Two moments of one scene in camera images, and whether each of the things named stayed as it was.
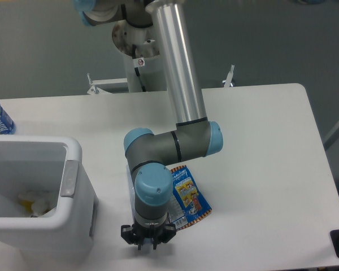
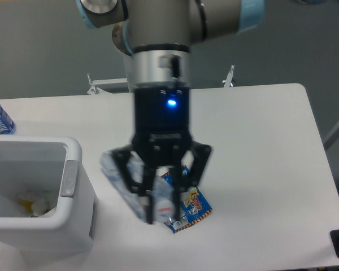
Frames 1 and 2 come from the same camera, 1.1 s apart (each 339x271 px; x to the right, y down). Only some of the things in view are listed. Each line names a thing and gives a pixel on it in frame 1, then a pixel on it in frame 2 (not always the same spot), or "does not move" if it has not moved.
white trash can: (20, 164) does not move
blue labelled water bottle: (0, 122) does not move
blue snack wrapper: (187, 203) does not move
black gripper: (135, 234) → (161, 135)
